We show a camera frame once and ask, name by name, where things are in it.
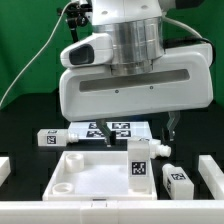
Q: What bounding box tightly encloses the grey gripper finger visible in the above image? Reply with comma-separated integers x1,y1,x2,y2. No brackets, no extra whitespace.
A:
166,111,180,141
96,119,111,146

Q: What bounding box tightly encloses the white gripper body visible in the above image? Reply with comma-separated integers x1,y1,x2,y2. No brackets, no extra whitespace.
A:
59,44,213,121

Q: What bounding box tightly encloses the white square tabletop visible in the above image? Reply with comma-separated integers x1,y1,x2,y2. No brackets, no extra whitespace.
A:
42,151,157,201

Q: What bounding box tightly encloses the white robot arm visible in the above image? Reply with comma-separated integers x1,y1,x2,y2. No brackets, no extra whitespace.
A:
59,0,215,145

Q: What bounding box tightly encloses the white right fence block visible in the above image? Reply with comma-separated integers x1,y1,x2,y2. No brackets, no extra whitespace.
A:
198,155,224,200

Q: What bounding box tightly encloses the white fence block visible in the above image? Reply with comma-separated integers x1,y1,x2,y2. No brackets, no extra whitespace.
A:
198,155,224,200
0,157,11,186

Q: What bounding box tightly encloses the white left fence block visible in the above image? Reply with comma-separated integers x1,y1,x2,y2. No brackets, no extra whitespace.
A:
0,157,11,186

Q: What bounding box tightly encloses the white marker base plate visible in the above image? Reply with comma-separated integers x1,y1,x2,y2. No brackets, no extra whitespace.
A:
68,121,152,140

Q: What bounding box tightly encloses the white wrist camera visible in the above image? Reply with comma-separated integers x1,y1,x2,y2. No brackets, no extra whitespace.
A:
60,33,113,68

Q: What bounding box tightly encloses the white front fence rail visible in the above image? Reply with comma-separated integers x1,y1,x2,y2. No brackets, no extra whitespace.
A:
0,200,224,224

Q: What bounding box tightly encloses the white cable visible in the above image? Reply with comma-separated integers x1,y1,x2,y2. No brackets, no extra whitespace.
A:
0,1,73,108

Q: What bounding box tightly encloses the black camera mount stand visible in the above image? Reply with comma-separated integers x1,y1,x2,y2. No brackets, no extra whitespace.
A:
57,0,92,43

